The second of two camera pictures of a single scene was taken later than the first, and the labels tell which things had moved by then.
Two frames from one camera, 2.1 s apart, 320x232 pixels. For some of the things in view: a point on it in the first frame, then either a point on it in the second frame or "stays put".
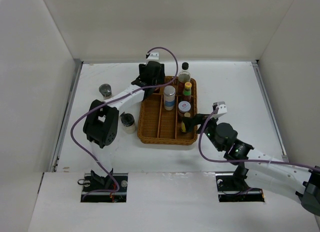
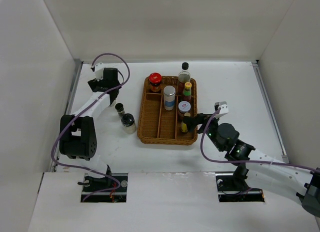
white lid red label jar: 184,106 stays put
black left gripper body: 159,80 to 94,83
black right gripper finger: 190,124 stays put
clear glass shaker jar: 128,123 stays put
